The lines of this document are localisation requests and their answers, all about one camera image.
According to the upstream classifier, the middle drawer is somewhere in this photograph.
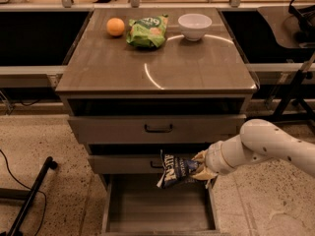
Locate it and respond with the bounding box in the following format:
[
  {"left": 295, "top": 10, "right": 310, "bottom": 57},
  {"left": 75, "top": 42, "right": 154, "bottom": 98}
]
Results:
[{"left": 88, "top": 154, "right": 163, "bottom": 174}]

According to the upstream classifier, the orange fruit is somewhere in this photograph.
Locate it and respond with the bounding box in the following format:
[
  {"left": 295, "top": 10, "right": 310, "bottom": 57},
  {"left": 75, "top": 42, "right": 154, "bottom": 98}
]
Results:
[{"left": 106, "top": 18, "right": 125, "bottom": 36}]

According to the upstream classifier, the drawer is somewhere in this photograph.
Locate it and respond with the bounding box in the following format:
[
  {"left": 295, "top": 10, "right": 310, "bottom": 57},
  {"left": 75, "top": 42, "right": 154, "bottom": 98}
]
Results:
[
  {"left": 101, "top": 174, "right": 230, "bottom": 236},
  {"left": 88, "top": 154, "right": 163, "bottom": 174},
  {"left": 69, "top": 115, "right": 245, "bottom": 145}
]

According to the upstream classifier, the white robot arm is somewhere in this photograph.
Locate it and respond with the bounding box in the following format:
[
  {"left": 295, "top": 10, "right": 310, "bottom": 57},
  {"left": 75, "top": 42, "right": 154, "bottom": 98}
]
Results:
[{"left": 191, "top": 119, "right": 315, "bottom": 182}]

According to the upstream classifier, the black floor cable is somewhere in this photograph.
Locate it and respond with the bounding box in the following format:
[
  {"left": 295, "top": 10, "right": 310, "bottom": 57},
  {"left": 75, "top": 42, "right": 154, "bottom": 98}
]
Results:
[{"left": 0, "top": 148, "right": 48, "bottom": 236}]

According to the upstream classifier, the green chip bag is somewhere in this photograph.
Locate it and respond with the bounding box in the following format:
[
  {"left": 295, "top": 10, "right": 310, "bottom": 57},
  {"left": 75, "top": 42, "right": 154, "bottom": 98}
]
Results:
[{"left": 126, "top": 15, "right": 168, "bottom": 48}]

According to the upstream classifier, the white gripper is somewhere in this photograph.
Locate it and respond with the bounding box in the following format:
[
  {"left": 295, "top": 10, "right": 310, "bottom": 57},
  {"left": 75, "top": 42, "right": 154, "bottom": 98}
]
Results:
[{"left": 191, "top": 141, "right": 234, "bottom": 188}]

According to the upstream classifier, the black floor stand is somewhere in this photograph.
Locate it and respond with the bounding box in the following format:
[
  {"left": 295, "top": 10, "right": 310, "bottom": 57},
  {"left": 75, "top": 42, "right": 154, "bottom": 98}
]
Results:
[{"left": 0, "top": 156, "right": 58, "bottom": 236}]

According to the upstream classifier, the grey drawer cabinet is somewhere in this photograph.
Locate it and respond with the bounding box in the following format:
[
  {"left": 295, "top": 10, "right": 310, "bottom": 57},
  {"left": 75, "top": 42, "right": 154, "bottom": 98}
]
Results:
[{"left": 54, "top": 7, "right": 258, "bottom": 189}]

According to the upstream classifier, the white bowl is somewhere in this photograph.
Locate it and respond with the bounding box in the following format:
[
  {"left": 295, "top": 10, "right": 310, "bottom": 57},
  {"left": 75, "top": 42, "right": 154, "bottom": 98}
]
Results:
[{"left": 178, "top": 14, "right": 213, "bottom": 41}]

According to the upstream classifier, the top drawer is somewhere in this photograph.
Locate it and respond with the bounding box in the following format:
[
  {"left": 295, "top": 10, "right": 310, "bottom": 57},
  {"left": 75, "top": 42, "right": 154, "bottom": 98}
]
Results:
[{"left": 69, "top": 115, "right": 245, "bottom": 145}]

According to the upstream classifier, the blue chip bag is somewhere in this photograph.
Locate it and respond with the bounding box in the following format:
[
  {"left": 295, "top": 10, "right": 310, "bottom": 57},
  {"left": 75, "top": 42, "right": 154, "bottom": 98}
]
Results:
[{"left": 157, "top": 151, "right": 201, "bottom": 189}]

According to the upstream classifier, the bottom drawer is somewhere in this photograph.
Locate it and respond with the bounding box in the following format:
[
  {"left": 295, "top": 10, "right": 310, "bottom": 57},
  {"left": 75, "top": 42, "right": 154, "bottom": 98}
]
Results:
[{"left": 101, "top": 174, "right": 230, "bottom": 236}]

